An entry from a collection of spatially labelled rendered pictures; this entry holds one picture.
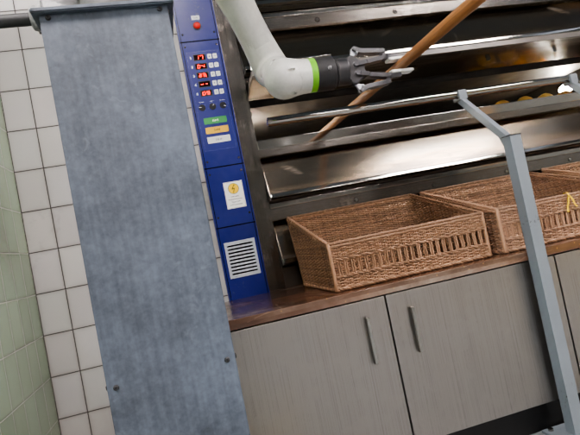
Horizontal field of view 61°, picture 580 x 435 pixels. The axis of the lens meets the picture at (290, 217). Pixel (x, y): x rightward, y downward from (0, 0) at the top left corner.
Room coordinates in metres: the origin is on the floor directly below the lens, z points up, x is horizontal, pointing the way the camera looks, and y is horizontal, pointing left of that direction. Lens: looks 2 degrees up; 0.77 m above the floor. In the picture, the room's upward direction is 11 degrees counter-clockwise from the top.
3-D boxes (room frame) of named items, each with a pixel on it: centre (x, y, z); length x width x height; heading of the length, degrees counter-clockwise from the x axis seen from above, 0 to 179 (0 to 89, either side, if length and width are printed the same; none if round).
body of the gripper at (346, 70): (1.36, -0.24, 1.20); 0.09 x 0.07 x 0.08; 104
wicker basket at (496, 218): (1.92, -0.88, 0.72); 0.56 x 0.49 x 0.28; 104
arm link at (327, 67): (1.35, -0.17, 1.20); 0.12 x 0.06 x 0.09; 14
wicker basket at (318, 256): (1.79, -0.31, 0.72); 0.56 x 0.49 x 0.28; 103
